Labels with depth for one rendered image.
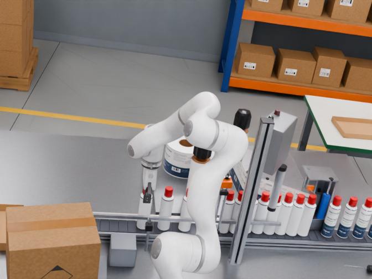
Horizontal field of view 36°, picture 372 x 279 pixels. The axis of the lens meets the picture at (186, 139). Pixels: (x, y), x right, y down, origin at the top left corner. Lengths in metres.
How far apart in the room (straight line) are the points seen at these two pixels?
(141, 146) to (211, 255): 0.51
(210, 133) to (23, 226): 0.73
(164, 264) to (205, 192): 0.26
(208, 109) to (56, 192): 1.10
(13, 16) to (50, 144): 2.44
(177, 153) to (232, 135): 0.96
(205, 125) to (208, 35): 5.01
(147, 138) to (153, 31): 4.69
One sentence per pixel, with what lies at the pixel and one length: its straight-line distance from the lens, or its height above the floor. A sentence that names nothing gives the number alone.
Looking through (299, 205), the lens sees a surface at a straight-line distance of 2.52.
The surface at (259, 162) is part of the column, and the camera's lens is 2.18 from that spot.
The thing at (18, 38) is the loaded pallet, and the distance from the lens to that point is 5.44.
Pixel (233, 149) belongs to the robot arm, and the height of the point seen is 1.51.
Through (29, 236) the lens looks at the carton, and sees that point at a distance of 2.02.
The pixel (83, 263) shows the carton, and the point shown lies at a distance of 2.04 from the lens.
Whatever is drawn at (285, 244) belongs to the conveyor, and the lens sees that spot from 2.59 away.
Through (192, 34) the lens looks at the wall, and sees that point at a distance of 6.76.
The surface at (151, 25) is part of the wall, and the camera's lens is 6.73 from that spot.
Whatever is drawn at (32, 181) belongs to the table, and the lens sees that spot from 2.81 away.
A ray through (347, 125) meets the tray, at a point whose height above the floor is 0.80.
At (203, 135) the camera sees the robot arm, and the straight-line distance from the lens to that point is 1.79.
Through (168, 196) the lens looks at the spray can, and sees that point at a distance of 2.38.
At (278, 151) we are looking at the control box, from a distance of 2.15.
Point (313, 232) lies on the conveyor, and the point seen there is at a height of 0.88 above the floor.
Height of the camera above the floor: 2.39
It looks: 28 degrees down
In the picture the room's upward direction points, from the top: 9 degrees clockwise
